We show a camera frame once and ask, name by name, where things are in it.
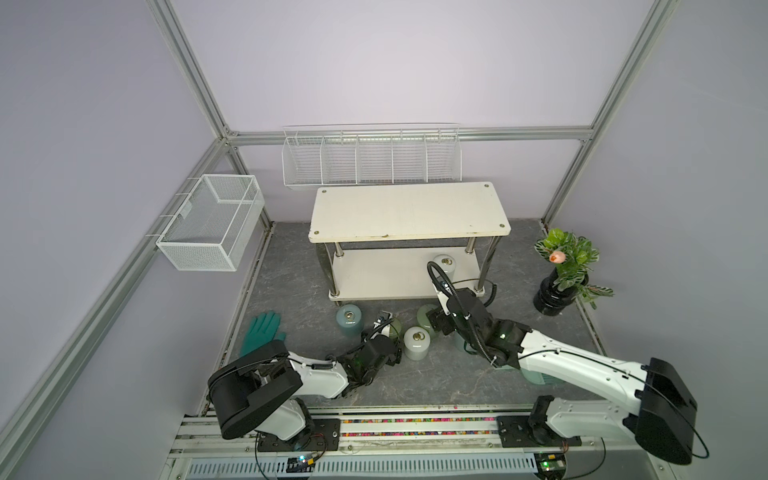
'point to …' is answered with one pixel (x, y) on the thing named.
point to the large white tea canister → (416, 340)
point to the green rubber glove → (262, 331)
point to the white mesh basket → (212, 228)
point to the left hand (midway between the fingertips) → (392, 336)
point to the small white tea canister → (448, 263)
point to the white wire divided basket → (371, 154)
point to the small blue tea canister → (349, 320)
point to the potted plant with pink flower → (573, 256)
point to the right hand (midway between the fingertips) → (441, 297)
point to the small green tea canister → (395, 328)
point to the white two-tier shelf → (380, 238)
